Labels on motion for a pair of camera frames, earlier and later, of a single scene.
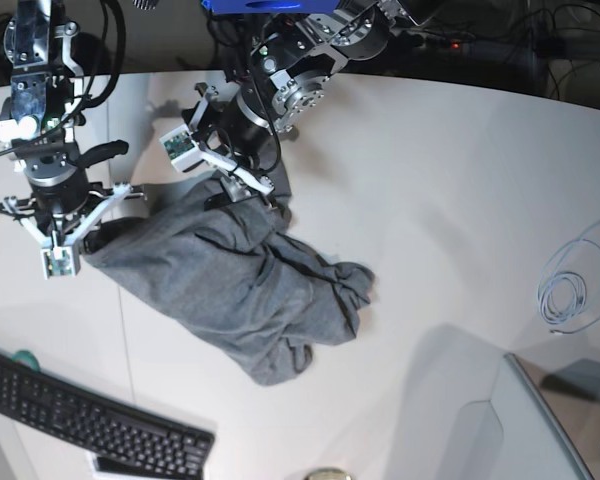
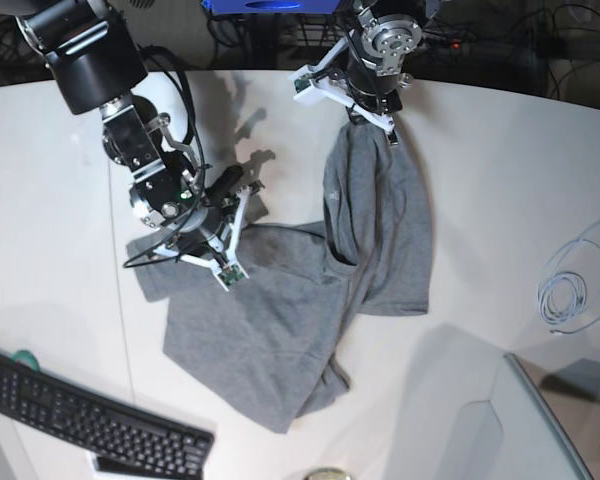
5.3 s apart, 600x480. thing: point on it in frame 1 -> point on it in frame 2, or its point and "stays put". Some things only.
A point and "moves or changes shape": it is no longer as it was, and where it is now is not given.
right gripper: [244, 128] -> [373, 91]
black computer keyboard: [127, 445] stays put
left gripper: [59, 186] -> [209, 218]
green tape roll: [27, 358] stays put
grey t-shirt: [232, 277] moves or changes shape
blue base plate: [271, 6] stays put
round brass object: [329, 473] stays put
